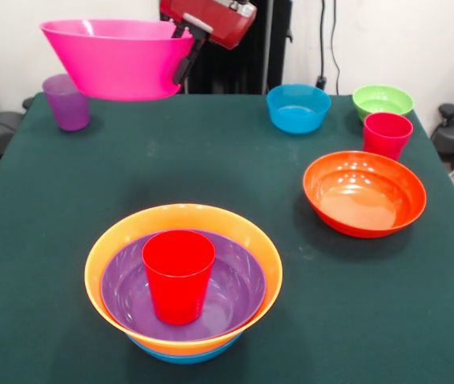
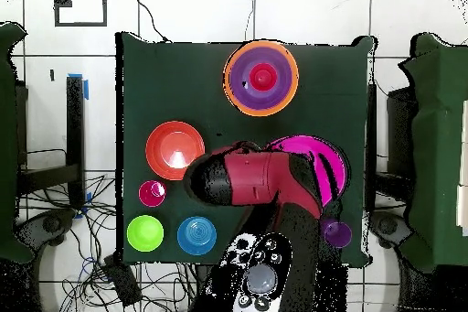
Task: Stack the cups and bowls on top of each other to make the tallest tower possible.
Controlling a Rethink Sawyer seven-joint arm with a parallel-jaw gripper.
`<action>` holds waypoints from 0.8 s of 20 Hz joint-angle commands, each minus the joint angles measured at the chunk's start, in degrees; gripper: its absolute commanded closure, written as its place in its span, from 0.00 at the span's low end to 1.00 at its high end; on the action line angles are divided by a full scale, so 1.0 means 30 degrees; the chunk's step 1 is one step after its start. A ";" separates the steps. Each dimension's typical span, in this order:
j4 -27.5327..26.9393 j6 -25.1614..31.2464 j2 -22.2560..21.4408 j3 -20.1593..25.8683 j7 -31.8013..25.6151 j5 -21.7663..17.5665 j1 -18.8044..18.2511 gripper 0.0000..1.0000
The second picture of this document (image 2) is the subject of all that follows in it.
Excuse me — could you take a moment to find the small blue bowl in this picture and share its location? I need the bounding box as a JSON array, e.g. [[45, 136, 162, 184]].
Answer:
[[176, 215, 218, 256]]

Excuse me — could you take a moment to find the tangle of floor cables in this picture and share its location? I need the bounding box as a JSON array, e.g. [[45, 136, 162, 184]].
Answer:
[[17, 148, 202, 312]]

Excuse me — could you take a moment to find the red-orange bowl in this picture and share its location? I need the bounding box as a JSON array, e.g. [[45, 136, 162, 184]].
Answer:
[[144, 120, 207, 182]]

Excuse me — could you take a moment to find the purple bowl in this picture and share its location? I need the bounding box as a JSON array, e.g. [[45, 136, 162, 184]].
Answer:
[[229, 46, 294, 111]]

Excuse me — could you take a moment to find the green cloth side table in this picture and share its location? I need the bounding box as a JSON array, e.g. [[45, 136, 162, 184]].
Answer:
[[0, 21, 34, 264], [399, 32, 468, 273]]

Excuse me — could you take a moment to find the purple cup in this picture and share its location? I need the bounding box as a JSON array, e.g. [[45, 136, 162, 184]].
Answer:
[[321, 219, 354, 250]]

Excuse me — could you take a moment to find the white box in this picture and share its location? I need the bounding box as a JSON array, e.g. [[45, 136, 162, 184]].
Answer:
[[456, 99, 468, 236]]

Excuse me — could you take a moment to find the crimson cup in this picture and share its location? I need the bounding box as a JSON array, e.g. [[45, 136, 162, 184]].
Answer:
[[137, 179, 167, 209]]

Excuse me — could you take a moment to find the black stand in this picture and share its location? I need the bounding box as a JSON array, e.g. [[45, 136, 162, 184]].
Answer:
[[16, 76, 86, 210], [366, 83, 416, 196]]

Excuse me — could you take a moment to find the black floor cable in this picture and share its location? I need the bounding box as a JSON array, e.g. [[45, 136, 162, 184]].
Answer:
[[131, 0, 172, 44]]

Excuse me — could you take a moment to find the pink bowl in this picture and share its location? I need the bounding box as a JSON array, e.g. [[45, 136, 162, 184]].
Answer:
[[209, 134, 349, 208]]

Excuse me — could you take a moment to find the blue tape strip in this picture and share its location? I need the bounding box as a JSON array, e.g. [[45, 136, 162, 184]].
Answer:
[[67, 72, 90, 101]]

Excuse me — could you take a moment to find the orange bowl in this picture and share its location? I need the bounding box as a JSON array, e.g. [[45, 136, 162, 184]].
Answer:
[[222, 39, 300, 118]]

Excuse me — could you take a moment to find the black wheeled base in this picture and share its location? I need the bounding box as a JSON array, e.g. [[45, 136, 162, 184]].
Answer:
[[16, 209, 78, 251], [368, 210, 414, 251]]

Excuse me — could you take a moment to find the red cup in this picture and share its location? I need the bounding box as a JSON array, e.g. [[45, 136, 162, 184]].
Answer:
[[249, 62, 278, 92]]

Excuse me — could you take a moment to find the dark green tablecloth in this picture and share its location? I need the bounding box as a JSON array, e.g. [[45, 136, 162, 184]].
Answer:
[[115, 31, 376, 265]]

